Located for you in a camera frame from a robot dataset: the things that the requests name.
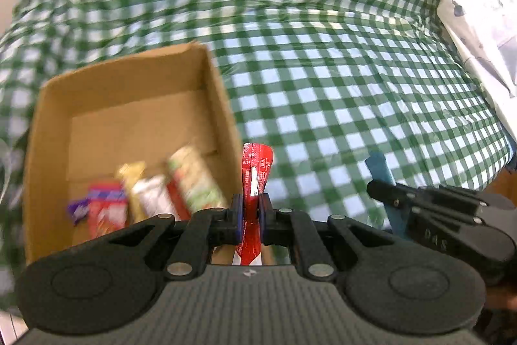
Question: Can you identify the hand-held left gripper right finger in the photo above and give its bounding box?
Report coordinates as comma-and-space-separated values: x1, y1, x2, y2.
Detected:
258, 193, 408, 281

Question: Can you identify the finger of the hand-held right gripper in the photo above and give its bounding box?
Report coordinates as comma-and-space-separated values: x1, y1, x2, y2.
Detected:
367, 180, 489, 226

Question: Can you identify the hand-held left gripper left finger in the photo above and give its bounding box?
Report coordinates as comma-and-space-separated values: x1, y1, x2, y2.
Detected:
87, 195, 245, 280

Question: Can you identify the light blue strip packet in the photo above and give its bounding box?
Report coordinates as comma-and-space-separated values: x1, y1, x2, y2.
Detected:
364, 152, 406, 238

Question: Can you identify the red sachet packet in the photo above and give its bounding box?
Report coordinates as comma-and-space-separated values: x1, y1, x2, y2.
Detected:
236, 142, 275, 265

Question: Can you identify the clear-wrapped peanut bar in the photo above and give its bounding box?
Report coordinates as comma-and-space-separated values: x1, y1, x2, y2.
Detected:
167, 145, 229, 220

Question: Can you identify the yellow cream wafer bar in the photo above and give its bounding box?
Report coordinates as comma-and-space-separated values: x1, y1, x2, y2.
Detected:
117, 162, 147, 224

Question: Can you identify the red and white chocolate bar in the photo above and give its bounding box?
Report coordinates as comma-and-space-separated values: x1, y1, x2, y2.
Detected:
87, 183, 130, 238

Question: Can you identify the cardboard box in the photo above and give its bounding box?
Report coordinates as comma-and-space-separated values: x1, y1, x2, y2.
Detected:
22, 43, 245, 267

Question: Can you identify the purple chocolate bar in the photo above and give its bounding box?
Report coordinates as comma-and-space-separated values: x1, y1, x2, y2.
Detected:
67, 197, 91, 225

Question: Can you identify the green checked blanket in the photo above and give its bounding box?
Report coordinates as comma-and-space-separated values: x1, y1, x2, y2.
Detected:
0, 0, 517, 313

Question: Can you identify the white printed cloth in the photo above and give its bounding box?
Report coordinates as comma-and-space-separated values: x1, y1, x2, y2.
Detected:
426, 0, 517, 127

